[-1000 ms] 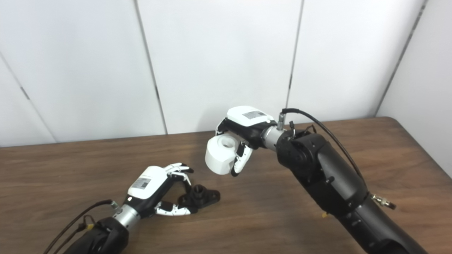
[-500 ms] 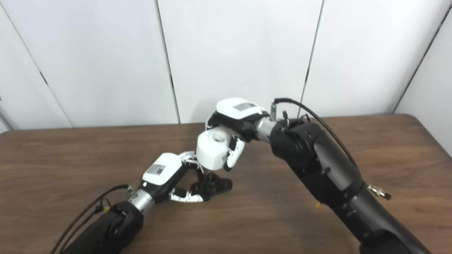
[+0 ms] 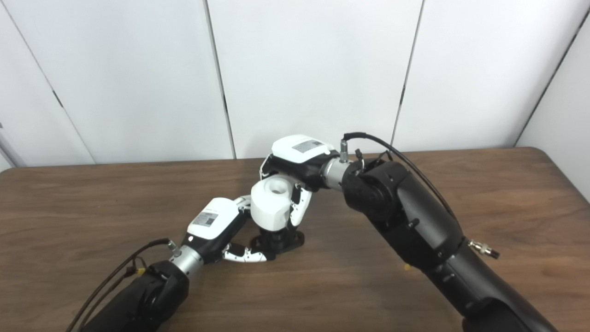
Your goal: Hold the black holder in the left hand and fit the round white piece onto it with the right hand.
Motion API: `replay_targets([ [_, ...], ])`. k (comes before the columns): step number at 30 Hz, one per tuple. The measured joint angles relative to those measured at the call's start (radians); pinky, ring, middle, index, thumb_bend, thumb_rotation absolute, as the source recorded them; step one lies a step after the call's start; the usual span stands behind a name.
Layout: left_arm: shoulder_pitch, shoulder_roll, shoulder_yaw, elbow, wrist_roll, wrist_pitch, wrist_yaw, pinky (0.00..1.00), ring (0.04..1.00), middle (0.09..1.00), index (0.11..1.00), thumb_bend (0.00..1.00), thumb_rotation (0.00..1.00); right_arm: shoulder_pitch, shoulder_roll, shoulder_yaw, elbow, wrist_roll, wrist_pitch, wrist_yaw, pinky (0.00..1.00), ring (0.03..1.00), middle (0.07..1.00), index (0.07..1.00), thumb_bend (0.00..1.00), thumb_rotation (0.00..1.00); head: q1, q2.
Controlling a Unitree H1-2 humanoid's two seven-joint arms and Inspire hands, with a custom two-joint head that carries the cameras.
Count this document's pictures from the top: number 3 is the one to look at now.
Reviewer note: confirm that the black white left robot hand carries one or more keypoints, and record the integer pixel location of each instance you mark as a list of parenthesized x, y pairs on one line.
[(214, 221)]

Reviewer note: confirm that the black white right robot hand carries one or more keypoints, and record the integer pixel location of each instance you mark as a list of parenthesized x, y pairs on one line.
[(299, 154)]

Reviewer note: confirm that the round white plastic piece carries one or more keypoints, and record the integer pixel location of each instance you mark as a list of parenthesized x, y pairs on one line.
[(272, 207)]

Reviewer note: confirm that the black flanged holder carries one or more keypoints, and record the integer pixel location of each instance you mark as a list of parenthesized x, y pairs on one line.
[(283, 242)]

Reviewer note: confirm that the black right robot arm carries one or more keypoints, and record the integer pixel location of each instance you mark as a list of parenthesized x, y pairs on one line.
[(415, 221)]

